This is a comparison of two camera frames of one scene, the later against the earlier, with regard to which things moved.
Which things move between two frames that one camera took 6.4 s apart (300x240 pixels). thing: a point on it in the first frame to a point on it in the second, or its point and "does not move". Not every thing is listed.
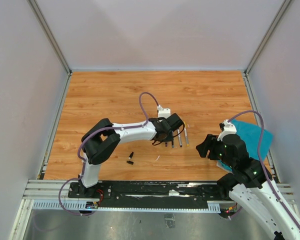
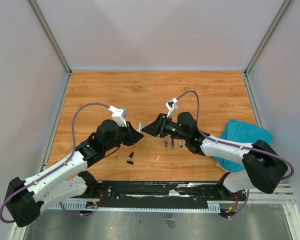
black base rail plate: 149,194 does not move
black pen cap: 130,155 does not move
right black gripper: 207,144 to 152,128
